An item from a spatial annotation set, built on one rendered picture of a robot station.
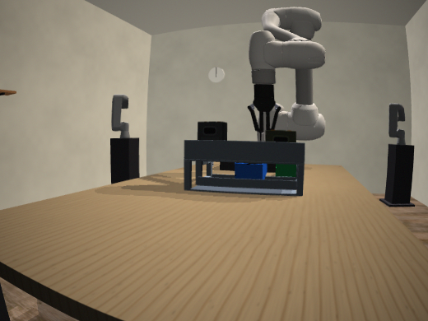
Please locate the blue bin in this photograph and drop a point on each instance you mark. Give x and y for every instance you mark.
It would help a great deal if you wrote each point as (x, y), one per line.
(250, 171)

